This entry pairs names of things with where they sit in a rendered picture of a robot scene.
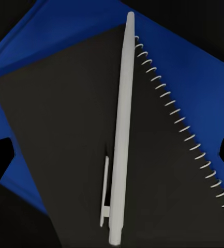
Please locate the pen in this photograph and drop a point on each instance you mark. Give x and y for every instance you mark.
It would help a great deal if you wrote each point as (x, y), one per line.
(117, 207)

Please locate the desk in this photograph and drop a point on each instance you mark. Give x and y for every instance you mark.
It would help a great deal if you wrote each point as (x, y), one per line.
(200, 22)

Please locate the notebook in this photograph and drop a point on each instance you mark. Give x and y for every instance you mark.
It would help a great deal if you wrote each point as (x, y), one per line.
(62, 110)

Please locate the folder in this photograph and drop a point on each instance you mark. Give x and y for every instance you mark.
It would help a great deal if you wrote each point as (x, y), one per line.
(194, 78)

